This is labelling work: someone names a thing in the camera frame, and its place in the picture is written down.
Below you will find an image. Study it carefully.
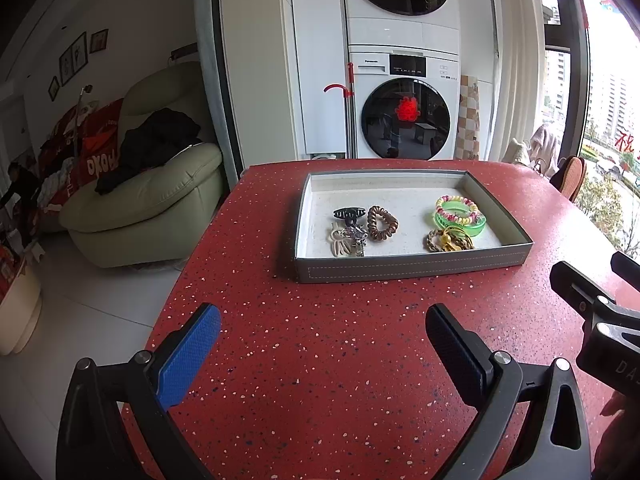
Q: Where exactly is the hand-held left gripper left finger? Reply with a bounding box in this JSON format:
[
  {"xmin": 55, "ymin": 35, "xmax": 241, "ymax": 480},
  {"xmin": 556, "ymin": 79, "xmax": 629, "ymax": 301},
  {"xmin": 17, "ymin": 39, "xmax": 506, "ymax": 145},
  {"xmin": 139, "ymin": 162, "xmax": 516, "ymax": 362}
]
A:
[{"xmin": 55, "ymin": 303, "xmax": 222, "ymax": 480}]

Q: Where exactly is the red printed blanket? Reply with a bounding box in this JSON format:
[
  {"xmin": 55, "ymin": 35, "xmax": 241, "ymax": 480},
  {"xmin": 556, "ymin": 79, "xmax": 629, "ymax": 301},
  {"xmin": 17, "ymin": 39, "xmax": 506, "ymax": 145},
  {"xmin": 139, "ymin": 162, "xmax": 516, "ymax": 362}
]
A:
[{"xmin": 40, "ymin": 99, "xmax": 125, "ymax": 211}]

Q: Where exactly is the white tumble dryer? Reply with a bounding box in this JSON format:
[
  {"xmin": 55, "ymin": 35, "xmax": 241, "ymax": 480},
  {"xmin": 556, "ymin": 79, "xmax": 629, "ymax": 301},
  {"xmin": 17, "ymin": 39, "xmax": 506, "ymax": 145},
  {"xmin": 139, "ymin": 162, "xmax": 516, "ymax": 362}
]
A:
[{"xmin": 341, "ymin": 0, "xmax": 461, "ymax": 46}]

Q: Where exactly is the red handled mop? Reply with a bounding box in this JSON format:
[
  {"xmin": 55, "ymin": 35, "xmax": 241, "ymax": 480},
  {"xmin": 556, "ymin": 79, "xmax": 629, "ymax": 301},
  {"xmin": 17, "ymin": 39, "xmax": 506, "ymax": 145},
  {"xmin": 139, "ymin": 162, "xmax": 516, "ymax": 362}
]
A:
[{"xmin": 322, "ymin": 62, "xmax": 357, "ymax": 158}]

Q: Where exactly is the cream leather sofa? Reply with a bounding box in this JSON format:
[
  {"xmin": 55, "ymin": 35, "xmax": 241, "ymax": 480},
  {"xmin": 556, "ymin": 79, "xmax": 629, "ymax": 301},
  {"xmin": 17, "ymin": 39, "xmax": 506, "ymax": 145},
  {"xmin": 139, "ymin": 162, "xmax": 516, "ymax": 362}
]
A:
[{"xmin": 60, "ymin": 61, "xmax": 224, "ymax": 268}]

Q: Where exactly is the yellow hair tie with charms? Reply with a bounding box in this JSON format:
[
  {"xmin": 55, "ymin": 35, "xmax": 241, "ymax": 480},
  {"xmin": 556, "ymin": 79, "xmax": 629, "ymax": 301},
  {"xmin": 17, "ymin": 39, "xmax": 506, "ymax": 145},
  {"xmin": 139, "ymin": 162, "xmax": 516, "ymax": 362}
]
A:
[{"xmin": 442, "ymin": 227, "xmax": 476, "ymax": 253}]

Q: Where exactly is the person's right hand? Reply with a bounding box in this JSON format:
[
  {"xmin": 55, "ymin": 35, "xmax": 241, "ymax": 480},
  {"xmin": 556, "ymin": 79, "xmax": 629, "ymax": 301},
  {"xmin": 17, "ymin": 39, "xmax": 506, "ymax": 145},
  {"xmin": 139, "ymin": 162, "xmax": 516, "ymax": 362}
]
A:
[{"xmin": 592, "ymin": 392, "xmax": 640, "ymax": 480}]

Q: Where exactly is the silver rhinestone hair clip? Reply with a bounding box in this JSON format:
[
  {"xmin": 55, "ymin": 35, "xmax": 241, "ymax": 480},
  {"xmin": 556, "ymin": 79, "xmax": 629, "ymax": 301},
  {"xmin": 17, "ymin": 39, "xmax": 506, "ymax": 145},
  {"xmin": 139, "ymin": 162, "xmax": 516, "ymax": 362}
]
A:
[{"xmin": 345, "ymin": 223, "xmax": 370, "ymax": 257}]

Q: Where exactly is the checked cloth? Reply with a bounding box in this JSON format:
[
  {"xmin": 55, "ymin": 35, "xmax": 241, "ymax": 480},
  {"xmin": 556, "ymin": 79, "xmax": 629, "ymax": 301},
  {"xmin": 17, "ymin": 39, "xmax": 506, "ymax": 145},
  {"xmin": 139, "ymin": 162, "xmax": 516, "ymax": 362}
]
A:
[{"xmin": 459, "ymin": 75, "xmax": 481, "ymax": 161}]

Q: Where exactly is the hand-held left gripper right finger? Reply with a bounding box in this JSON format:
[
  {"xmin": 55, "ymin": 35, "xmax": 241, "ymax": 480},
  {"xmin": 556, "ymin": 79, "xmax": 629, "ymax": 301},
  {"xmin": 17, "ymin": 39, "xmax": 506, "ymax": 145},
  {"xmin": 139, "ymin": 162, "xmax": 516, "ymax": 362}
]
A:
[{"xmin": 425, "ymin": 303, "xmax": 593, "ymax": 480}]

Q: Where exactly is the brown spiral hair tie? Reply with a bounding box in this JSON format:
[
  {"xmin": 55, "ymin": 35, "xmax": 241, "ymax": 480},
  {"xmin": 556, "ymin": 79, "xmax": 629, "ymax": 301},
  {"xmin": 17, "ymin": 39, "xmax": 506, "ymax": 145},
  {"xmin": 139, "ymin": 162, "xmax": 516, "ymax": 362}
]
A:
[{"xmin": 366, "ymin": 205, "xmax": 399, "ymax": 242}]

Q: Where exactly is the wicker chair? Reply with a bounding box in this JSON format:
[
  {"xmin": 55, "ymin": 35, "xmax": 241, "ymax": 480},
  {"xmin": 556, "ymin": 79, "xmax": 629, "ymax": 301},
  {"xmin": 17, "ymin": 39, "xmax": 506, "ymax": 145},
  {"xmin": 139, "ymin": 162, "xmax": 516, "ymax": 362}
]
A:
[{"xmin": 549, "ymin": 156, "xmax": 587, "ymax": 203}]

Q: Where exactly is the beige hair clip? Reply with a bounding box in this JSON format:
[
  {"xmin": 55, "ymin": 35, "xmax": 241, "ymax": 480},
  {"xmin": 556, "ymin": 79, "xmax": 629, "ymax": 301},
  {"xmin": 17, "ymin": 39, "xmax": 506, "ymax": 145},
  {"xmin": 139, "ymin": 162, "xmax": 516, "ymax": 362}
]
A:
[{"xmin": 327, "ymin": 227, "xmax": 353, "ymax": 258}]

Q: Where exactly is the large picture frame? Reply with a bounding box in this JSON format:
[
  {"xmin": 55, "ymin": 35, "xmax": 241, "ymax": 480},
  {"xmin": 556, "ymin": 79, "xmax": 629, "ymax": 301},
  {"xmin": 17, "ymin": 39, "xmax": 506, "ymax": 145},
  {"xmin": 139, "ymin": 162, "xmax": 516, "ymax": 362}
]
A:
[{"xmin": 59, "ymin": 32, "xmax": 88, "ymax": 86}]

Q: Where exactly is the dark clothing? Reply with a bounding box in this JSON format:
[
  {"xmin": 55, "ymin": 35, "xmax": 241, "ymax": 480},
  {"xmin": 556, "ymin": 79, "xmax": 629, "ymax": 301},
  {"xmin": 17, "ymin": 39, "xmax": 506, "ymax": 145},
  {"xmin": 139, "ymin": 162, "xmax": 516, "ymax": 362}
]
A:
[{"xmin": 95, "ymin": 108, "xmax": 202, "ymax": 196}]

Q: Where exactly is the grey tray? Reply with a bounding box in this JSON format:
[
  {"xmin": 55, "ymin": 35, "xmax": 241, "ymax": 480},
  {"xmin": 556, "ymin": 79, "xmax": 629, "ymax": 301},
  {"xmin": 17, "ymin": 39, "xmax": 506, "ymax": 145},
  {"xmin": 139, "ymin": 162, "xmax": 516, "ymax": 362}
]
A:
[{"xmin": 293, "ymin": 170, "xmax": 535, "ymax": 285}]

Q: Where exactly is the white washing machine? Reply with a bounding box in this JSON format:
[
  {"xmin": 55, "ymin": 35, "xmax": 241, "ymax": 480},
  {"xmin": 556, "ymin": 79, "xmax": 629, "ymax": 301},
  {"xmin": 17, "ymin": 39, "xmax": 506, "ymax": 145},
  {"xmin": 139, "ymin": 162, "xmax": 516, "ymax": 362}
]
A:
[{"xmin": 347, "ymin": 45, "xmax": 461, "ymax": 161}]

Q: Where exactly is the pink garment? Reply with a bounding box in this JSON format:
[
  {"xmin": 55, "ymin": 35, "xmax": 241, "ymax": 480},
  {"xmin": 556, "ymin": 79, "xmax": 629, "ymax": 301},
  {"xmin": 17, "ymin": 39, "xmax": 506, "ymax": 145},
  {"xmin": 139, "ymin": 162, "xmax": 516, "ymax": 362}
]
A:
[{"xmin": 530, "ymin": 124, "xmax": 560, "ymax": 178}]

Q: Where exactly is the green translucent bangle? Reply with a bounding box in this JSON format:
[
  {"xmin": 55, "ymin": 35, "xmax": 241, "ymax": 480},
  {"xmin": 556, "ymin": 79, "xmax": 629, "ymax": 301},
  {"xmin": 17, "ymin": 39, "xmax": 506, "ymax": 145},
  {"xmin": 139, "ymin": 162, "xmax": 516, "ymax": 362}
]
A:
[{"xmin": 431, "ymin": 200, "xmax": 487, "ymax": 239}]

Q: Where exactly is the cream round stool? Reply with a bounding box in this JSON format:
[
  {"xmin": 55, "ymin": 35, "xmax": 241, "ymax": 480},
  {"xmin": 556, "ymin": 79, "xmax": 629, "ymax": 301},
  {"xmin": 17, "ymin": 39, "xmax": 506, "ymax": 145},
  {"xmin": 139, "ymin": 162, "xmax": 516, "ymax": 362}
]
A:
[{"xmin": 0, "ymin": 255, "xmax": 43, "ymax": 356}]

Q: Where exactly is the white cabinet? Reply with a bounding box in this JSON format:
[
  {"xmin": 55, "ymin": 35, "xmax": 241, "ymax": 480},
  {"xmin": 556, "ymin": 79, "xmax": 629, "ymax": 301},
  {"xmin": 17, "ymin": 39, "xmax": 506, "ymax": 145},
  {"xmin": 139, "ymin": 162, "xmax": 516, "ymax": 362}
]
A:
[{"xmin": 280, "ymin": 0, "xmax": 351, "ymax": 161}]

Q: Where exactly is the multicolour beaded bracelet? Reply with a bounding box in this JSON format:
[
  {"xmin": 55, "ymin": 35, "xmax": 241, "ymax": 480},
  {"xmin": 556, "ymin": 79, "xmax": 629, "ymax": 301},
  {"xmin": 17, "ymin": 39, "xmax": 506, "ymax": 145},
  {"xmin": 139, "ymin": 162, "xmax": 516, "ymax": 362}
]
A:
[{"xmin": 435, "ymin": 193, "xmax": 481, "ymax": 226}]

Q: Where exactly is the cream garment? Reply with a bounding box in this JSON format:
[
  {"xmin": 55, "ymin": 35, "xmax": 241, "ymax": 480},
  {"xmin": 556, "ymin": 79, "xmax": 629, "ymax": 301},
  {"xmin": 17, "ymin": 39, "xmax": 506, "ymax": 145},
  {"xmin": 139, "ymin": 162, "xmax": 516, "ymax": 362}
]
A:
[{"xmin": 501, "ymin": 138, "xmax": 531, "ymax": 166}]

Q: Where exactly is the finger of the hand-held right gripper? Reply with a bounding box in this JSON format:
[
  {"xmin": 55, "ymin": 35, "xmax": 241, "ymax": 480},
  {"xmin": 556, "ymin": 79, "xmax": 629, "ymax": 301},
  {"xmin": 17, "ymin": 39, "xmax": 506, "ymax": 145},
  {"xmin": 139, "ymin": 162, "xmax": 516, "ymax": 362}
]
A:
[
  {"xmin": 611, "ymin": 251, "xmax": 640, "ymax": 281},
  {"xmin": 549, "ymin": 261, "xmax": 620, "ymax": 328}
]

